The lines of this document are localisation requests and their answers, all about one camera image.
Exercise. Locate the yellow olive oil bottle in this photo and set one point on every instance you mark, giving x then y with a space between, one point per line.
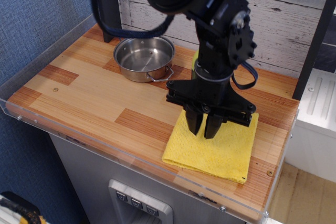
195 57

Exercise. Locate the dark vertical post left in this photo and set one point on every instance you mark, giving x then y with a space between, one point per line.
108 6

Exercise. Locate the dark vertical post right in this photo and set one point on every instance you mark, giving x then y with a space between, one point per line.
318 37

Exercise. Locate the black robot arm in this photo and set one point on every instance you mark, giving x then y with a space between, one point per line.
226 42

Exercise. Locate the yellow object bottom left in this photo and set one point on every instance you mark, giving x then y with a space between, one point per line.
28 217

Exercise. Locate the white appliance at right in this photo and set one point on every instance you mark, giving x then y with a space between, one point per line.
311 147

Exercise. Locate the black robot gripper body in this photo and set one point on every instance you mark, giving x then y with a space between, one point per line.
211 97

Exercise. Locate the stainless steel pot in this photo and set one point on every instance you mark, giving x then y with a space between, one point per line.
145 60

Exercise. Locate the dark vertical post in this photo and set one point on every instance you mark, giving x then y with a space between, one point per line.
108 6
318 37

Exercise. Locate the yellow towel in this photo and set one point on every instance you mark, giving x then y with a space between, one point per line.
227 155

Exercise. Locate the clear acrylic counter guard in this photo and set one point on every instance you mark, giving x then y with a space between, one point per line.
79 95

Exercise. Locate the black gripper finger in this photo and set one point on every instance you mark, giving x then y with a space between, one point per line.
213 124
194 120

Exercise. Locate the silver dispenser panel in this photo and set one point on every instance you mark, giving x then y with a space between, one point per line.
134 206

